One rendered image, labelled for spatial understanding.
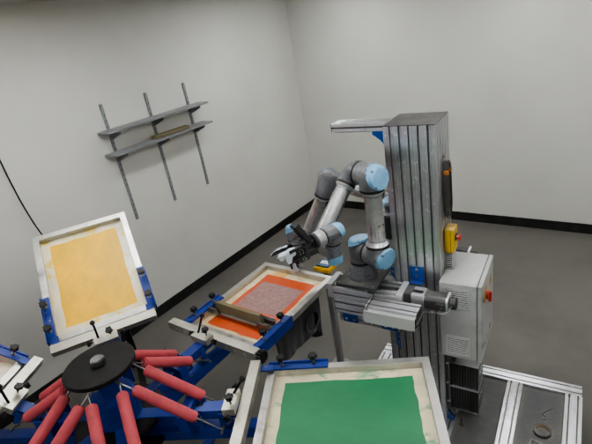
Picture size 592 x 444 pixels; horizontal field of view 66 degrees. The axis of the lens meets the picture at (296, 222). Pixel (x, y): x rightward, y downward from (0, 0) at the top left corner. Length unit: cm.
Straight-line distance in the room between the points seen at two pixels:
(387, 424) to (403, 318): 49
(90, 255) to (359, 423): 198
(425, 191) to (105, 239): 207
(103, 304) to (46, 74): 203
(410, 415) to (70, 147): 334
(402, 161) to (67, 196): 293
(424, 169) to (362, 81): 380
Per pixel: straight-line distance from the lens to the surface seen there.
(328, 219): 216
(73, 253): 326
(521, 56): 533
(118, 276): 308
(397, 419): 213
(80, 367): 230
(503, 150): 556
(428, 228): 236
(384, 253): 222
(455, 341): 263
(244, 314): 274
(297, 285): 305
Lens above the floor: 254
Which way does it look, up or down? 23 degrees down
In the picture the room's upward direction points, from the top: 10 degrees counter-clockwise
